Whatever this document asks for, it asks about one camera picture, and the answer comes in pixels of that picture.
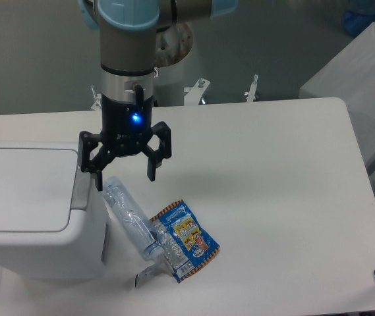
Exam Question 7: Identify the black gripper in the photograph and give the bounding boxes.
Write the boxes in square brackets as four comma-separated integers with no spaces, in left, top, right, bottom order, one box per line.
[78,95,172,192]

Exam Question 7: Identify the white push-button trash can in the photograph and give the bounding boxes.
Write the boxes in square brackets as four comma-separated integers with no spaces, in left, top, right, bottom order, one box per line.
[0,141,109,280]

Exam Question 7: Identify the grey robot arm, blue caps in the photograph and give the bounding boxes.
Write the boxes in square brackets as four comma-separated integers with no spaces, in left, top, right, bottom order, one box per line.
[78,1,238,191]

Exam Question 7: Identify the crushed clear plastic bottle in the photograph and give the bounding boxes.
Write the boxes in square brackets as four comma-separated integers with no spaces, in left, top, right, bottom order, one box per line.
[102,175,164,261]

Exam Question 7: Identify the blue snack wrapper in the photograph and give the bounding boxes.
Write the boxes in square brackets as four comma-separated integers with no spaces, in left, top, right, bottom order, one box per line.
[134,200,219,288]

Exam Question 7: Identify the white cloth covered table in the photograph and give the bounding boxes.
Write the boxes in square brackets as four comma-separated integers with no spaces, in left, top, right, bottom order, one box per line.
[299,22,375,174]

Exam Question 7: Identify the blue object on floor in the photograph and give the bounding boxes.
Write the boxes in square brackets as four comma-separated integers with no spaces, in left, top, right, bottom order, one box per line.
[341,0,375,38]

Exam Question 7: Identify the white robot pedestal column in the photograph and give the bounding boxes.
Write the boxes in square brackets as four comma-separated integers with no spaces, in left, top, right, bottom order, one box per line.
[154,61,185,107]

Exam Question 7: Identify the white pedestal base frame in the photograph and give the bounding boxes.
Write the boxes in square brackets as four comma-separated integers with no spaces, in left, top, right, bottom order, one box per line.
[91,74,259,111]

